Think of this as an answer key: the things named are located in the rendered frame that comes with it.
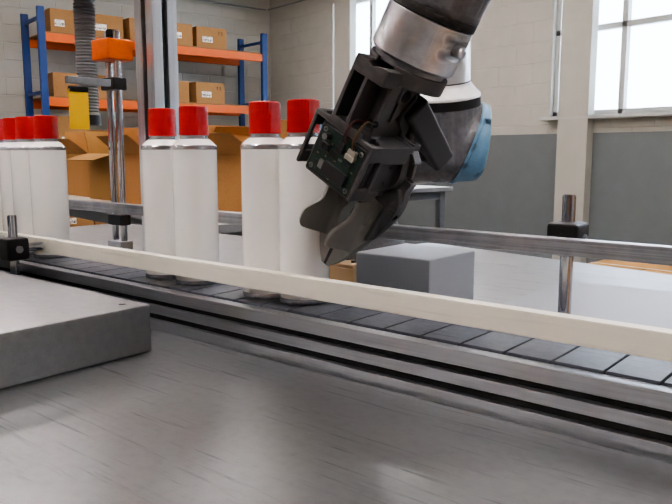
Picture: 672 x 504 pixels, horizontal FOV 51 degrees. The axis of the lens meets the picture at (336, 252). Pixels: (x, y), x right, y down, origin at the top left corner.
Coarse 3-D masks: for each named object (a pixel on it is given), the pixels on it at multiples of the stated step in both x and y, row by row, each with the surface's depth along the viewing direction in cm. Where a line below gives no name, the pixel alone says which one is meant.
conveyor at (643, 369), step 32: (32, 256) 105; (192, 288) 81; (224, 288) 81; (352, 320) 65; (384, 320) 65; (416, 320) 65; (512, 352) 55; (544, 352) 55; (576, 352) 55; (608, 352) 55
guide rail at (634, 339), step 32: (96, 256) 90; (128, 256) 86; (160, 256) 82; (256, 288) 72; (288, 288) 69; (320, 288) 66; (352, 288) 64; (384, 288) 62; (448, 320) 58; (480, 320) 56; (512, 320) 54; (544, 320) 52; (576, 320) 51; (608, 320) 50; (640, 352) 48
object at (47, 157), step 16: (48, 128) 102; (32, 144) 102; (48, 144) 101; (32, 160) 101; (48, 160) 101; (64, 160) 103; (32, 176) 102; (48, 176) 101; (64, 176) 103; (32, 192) 102; (48, 192) 102; (64, 192) 103; (32, 208) 103; (48, 208) 102; (64, 208) 104; (32, 224) 104; (48, 224) 102; (64, 224) 104; (48, 256) 103; (64, 256) 104
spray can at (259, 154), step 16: (256, 112) 73; (272, 112) 73; (256, 128) 73; (272, 128) 73; (256, 144) 72; (272, 144) 73; (256, 160) 73; (272, 160) 73; (256, 176) 73; (272, 176) 73; (256, 192) 73; (272, 192) 73; (256, 208) 73; (272, 208) 73; (256, 224) 74; (272, 224) 74; (256, 240) 74; (272, 240) 74; (256, 256) 74; (272, 256) 74
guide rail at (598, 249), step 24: (240, 216) 83; (408, 240) 69; (432, 240) 67; (456, 240) 65; (480, 240) 64; (504, 240) 62; (528, 240) 61; (552, 240) 59; (576, 240) 58; (600, 240) 58
